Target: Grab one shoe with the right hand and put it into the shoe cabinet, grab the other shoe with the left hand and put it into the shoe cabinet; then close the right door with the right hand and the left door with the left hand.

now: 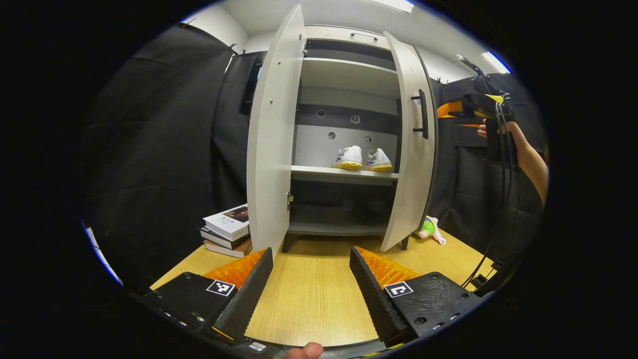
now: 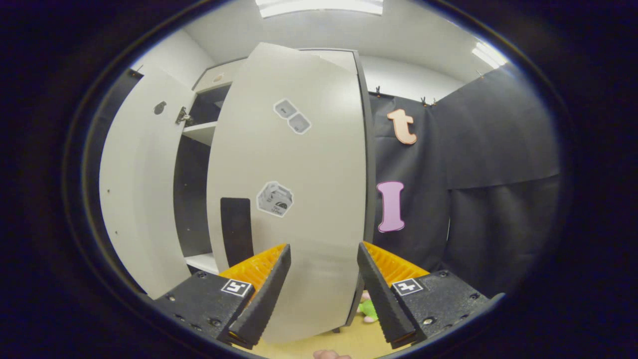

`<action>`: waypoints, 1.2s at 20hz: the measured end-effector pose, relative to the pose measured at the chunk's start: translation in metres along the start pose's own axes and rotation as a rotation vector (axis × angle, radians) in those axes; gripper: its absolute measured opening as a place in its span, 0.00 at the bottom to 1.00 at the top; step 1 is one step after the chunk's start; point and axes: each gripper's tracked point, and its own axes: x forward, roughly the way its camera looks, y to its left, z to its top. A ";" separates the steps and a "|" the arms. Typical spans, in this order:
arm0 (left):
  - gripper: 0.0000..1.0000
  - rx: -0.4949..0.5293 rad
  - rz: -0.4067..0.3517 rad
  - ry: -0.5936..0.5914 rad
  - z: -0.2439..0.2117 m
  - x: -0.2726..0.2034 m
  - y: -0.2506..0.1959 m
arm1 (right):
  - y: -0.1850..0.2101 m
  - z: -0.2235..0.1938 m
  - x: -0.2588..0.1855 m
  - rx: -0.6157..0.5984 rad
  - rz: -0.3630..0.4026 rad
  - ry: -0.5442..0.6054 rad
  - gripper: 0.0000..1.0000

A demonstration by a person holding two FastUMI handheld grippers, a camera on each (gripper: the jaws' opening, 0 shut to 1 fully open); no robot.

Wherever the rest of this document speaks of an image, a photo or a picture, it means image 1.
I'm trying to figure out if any white canvas shoe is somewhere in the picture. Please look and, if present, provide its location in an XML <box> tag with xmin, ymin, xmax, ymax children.
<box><xmin>364</xmin><ymin>148</ymin><xmax>393</xmax><ymax>173</ymax></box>
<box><xmin>331</xmin><ymin>145</ymin><xmax>363</xmax><ymax>171</ymax></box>

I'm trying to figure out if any white cabinet drawer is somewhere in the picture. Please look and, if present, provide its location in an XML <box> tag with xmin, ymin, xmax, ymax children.
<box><xmin>304</xmin><ymin>26</ymin><xmax>392</xmax><ymax>50</ymax></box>

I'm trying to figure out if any white and grey shoe cabinet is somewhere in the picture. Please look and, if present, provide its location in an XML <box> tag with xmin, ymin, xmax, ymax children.
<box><xmin>287</xmin><ymin>25</ymin><xmax>402</xmax><ymax>252</ymax></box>

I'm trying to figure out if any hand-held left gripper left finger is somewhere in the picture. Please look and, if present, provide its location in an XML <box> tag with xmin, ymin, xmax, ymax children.
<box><xmin>132</xmin><ymin>248</ymin><xmax>274</xmax><ymax>345</ymax></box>

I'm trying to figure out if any white cover book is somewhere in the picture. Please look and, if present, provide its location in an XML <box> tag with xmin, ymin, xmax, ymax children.
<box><xmin>203</xmin><ymin>204</ymin><xmax>250</xmax><ymax>241</ymax></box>

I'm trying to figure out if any black cable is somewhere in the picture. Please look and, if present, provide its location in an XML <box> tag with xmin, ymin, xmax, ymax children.
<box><xmin>461</xmin><ymin>95</ymin><xmax>515</xmax><ymax>289</ymax></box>

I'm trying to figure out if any dark cover book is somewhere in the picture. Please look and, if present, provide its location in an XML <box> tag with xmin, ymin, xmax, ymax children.
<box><xmin>200</xmin><ymin>227</ymin><xmax>248</xmax><ymax>250</ymax></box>

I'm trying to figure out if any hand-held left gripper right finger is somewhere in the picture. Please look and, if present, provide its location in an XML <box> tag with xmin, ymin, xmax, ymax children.
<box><xmin>349</xmin><ymin>246</ymin><xmax>491</xmax><ymax>348</ymax></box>

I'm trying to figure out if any black flat panel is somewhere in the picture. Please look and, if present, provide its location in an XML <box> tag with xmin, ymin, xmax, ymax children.
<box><xmin>239</xmin><ymin>55</ymin><xmax>263</xmax><ymax>116</ymax></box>

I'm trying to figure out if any ceiling light panel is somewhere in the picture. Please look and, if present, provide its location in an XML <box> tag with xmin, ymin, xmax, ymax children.
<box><xmin>369</xmin><ymin>0</ymin><xmax>415</xmax><ymax>13</ymax></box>
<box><xmin>481</xmin><ymin>51</ymin><xmax>512</xmax><ymax>74</ymax></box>

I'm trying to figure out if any green and pink plush toy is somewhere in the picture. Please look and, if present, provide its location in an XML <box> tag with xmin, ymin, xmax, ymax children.
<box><xmin>414</xmin><ymin>216</ymin><xmax>447</xmax><ymax>246</ymax></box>

